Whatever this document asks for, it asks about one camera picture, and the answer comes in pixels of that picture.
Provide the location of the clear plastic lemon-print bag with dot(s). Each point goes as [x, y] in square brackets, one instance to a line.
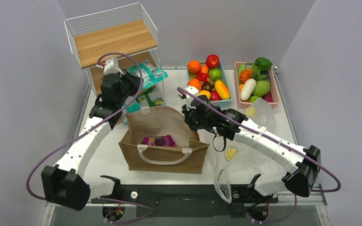
[238, 163]

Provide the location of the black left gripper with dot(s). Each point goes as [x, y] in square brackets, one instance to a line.
[134, 81]

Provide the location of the orange fruit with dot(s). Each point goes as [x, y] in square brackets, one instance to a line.
[195, 83]
[194, 67]

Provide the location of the orange fruit front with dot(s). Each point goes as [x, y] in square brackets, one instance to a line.
[195, 83]

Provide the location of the pink plastic vegetable basket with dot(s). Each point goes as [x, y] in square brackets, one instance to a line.
[274, 90]

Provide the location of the green snack packet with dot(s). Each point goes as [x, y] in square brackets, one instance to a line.
[151, 97]

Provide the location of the brown jute tote bag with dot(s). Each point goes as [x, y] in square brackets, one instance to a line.
[188, 154]

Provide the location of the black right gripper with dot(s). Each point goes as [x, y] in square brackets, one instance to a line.
[188, 114]

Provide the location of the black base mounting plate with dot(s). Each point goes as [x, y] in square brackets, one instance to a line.
[192, 200]

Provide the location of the green apple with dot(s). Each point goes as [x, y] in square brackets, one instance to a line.
[215, 74]

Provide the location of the yellow orange mango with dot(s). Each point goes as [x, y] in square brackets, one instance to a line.
[222, 90]

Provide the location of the orange fruit back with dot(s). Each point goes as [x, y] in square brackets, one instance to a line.
[194, 67]

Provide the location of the red apple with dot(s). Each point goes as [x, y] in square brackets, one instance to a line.
[212, 61]

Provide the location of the yellow lemon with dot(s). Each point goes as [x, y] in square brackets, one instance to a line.
[205, 93]

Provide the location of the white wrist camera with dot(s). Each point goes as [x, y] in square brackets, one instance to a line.
[191, 93]
[110, 66]

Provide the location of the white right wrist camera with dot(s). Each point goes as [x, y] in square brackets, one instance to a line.
[191, 93]

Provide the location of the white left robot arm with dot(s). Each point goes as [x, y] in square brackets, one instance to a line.
[63, 183]

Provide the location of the green bell pepper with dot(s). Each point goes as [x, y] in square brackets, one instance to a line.
[263, 64]

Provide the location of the white wire wooden shelf rack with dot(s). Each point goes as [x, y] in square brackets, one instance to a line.
[127, 29]

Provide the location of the teal snack packet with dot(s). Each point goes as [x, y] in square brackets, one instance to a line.
[151, 74]
[133, 107]

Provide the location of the blue plastic fruit basket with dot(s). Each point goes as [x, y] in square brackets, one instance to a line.
[209, 86]

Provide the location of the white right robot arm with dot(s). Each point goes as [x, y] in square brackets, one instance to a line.
[299, 164]

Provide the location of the red bell pepper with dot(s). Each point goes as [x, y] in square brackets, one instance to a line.
[202, 77]

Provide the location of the orange pumpkin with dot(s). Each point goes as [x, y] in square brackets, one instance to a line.
[245, 75]

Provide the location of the white eggplant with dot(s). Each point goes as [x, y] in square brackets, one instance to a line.
[247, 89]

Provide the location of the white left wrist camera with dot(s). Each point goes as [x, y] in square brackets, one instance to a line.
[110, 66]

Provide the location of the green cabbage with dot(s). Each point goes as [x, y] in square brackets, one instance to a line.
[262, 87]

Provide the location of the purple snack packet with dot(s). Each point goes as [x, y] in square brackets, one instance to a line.
[159, 141]

